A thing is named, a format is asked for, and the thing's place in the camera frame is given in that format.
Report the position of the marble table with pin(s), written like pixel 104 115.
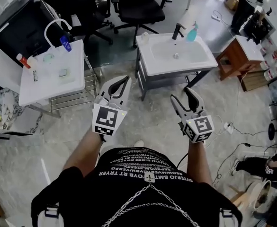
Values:
pixel 8 110

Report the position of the person's right forearm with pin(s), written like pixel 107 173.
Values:
pixel 198 162

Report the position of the person's left forearm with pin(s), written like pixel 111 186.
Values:
pixel 86 150

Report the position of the blue bottle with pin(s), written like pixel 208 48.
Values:
pixel 65 44

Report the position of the red and white bottle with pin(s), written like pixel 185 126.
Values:
pixel 24 61

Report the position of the black cabinet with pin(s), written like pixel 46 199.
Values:
pixel 17 27

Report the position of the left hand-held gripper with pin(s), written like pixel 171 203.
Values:
pixel 106 117

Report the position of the white sink counter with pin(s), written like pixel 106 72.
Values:
pixel 50 86
pixel 157 64

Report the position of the teal spray bottle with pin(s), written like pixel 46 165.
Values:
pixel 191 34

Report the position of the white curved faucet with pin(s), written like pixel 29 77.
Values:
pixel 48 27

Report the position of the white power strip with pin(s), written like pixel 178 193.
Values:
pixel 216 17
pixel 228 128

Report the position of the black office chair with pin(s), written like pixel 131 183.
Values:
pixel 141 8
pixel 81 8

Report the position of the person's black printed shirt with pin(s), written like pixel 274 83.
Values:
pixel 119 197

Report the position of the white ceramic pot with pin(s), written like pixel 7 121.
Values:
pixel 256 195

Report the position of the small clear cup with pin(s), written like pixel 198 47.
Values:
pixel 145 37

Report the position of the small white bottle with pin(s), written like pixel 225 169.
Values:
pixel 32 62

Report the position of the black faucet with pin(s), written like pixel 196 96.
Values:
pixel 176 31

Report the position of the wooden stool with white top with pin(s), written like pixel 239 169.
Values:
pixel 241 55

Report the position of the person's white shoe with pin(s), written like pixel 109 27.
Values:
pixel 138 143

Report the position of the clear glass dish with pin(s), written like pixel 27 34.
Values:
pixel 48 58
pixel 64 73

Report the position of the wooden crate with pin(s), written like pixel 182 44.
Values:
pixel 255 80

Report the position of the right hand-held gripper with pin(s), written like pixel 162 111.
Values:
pixel 198 126

